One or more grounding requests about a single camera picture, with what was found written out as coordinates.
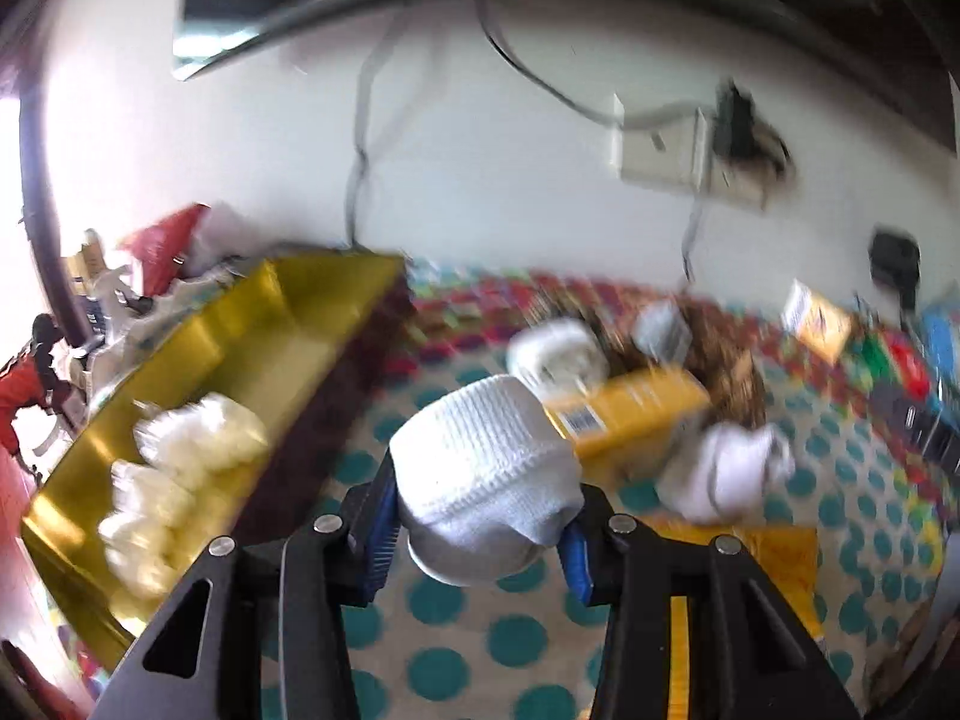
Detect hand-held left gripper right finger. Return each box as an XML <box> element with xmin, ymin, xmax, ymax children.
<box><xmin>559</xmin><ymin>484</ymin><xmax>863</xmax><ymax>720</ymax></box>

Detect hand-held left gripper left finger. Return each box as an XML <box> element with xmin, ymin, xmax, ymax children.
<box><xmin>94</xmin><ymin>457</ymin><xmax>410</xmax><ymax>720</ymax></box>

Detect white sock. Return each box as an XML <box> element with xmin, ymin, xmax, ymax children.
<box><xmin>388</xmin><ymin>373</ymin><xmax>586</xmax><ymax>587</ymax></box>
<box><xmin>506</xmin><ymin>319</ymin><xmax>612</xmax><ymax>402</ymax></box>
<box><xmin>656</xmin><ymin>420</ymin><xmax>796</xmax><ymax>526</ymax></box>

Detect yellow packet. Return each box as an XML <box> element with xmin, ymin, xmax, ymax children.
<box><xmin>544</xmin><ymin>367</ymin><xmax>713</xmax><ymax>481</ymax></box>
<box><xmin>641</xmin><ymin>517</ymin><xmax>822</xmax><ymax>720</ymax></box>

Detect brown foil packet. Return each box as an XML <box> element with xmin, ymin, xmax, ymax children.
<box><xmin>600</xmin><ymin>300</ymin><xmax>767</xmax><ymax>428</ymax></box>

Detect cream sock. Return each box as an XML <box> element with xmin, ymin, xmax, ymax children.
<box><xmin>109</xmin><ymin>461</ymin><xmax>200</xmax><ymax>526</ymax></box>
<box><xmin>133</xmin><ymin>390</ymin><xmax>271</xmax><ymax>473</ymax></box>

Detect dark red tin box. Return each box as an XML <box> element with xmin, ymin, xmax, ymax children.
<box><xmin>19</xmin><ymin>251</ymin><xmax>417</xmax><ymax>672</ymax></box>

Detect small yellow box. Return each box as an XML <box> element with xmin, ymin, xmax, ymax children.
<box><xmin>780</xmin><ymin>279</ymin><xmax>856</xmax><ymax>361</ymax></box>

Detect green and red packet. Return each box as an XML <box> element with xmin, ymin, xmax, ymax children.
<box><xmin>855</xmin><ymin>322</ymin><xmax>931</xmax><ymax>406</ymax></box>

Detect black power adapter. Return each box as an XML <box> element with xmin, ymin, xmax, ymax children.
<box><xmin>712</xmin><ymin>82</ymin><xmax>792</xmax><ymax>181</ymax></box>

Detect small grey packet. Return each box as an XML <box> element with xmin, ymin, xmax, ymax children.
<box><xmin>634</xmin><ymin>300</ymin><xmax>695</xmax><ymax>361</ymax></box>

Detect red plastic bag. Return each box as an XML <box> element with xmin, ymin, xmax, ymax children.
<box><xmin>118</xmin><ymin>202</ymin><xmax>215</xmax><ymax>293</ymax></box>

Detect dog in orange coat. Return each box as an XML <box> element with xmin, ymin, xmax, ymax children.
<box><xmin>0</xmin><ymin>315</ymin><xmax>65</xmax><ymax>458</ymax></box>

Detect thin black adapter cable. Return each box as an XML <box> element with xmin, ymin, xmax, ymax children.
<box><xmin>679</xmin><ymin>195</ymin><xmax>710</xmax><ymax>278</ymax></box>

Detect white wall socket plate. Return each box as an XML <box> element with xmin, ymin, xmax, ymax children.
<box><xmin>607</xmin><ymin>94</ymin><xmax>773</xmax><ymax>207</ymax></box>

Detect black television cable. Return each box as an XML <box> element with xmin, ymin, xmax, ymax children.
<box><xmin>341</xmin><ymin>15</ymin><xmax>421</xmax><ymax>248</ymax></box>
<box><xmin>472</xmin><ymin>0</ymin><xmax>721</xmax><ymax>128</ymax></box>

